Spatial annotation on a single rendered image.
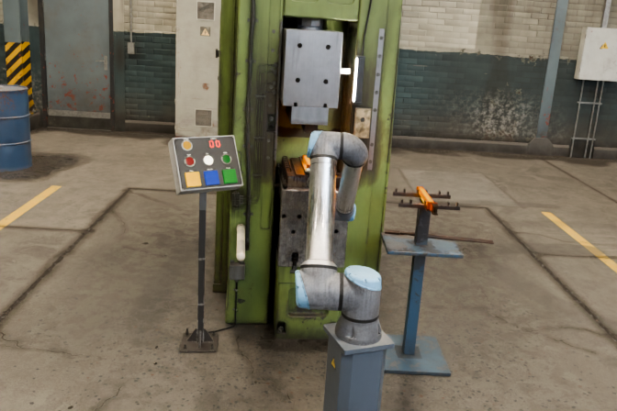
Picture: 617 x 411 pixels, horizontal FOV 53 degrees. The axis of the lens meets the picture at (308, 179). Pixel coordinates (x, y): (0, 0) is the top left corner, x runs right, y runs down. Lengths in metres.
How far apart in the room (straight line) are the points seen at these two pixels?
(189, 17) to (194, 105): 1.18
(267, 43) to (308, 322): 1.60
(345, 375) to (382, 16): 1.93
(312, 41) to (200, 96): 5.61
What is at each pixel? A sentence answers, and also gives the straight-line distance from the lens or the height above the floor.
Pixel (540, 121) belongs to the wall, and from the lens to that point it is 10.10.
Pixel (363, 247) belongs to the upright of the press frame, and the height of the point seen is 0.52.
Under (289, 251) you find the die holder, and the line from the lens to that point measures 3.48.
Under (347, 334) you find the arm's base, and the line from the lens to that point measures 2.51.
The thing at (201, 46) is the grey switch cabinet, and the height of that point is 1.37.
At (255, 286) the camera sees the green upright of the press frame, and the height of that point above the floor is 0.25.
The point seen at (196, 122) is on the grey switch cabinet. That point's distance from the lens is 8.87.
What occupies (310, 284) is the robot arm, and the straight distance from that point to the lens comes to 2.43.
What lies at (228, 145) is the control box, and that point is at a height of 1.15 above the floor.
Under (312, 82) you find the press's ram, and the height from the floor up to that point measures 1.50.
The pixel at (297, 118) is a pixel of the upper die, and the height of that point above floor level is 1.30.
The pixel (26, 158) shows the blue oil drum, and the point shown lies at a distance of 7.63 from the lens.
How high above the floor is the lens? 1.82
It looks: 15 degrees down
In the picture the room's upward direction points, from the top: 4 degrees clockwise
